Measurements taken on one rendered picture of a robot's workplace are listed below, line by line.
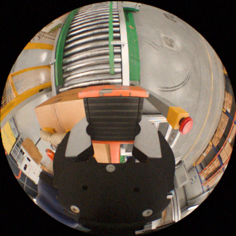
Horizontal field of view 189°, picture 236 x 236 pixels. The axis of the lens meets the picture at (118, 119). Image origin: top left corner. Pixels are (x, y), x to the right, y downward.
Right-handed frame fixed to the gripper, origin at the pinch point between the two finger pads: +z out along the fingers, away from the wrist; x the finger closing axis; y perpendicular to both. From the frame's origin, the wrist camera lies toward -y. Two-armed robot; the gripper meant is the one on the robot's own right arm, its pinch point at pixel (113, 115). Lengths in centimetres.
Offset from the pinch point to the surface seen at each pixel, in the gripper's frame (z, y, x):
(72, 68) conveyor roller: 53, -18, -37
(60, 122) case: 13.0, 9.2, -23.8
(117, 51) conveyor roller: 53, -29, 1
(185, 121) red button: 4.4, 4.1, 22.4
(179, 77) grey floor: 108, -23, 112
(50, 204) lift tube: -22.8, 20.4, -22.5
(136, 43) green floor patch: 108, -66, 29
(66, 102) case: 13.0, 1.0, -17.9
